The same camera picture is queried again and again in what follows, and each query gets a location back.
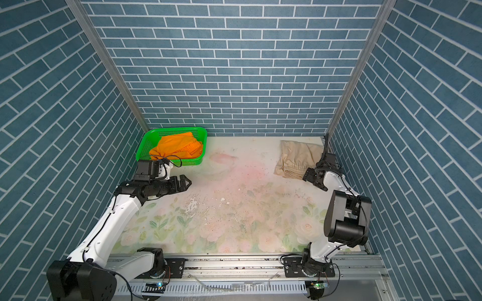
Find beige drawstring shorts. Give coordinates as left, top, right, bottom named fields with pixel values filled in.
left=274, top=140, right=325, bottom=179

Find orange shorts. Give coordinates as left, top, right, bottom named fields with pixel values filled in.
left=149, top=132, right=203, bottom=160

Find green plastic basket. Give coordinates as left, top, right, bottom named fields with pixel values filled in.
left=136, top=127, right=208, bottom=166

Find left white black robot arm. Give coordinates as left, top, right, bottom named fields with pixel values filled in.
left=46, top=175, right=192, bottom=300

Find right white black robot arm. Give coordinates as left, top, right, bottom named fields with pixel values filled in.
left=302, top=166, right=372, bottom=267

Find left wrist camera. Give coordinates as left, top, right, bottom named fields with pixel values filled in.
left=133, top=159, right=174, bottom=181

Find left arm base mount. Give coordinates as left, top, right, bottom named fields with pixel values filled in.
left=136, top=258, right=186, bottom=280

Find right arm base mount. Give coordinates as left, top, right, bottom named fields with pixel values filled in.
left=280, top=256, right=335, bottom=278

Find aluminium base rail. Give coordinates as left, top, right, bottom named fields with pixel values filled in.
left=108, top=252, right=398, bottom=300

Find right aluminium corner post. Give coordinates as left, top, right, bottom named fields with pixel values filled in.
left=326, top=0, right=396, bottom=145

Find aluminium corner post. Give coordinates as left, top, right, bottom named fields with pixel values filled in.
left=326, top=0, right=396, bottom=145
left=65, top=0, right=150, bottom=132

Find left aluminium corner post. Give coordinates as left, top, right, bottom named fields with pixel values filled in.
left=65, top=0, right=150, bottom=132

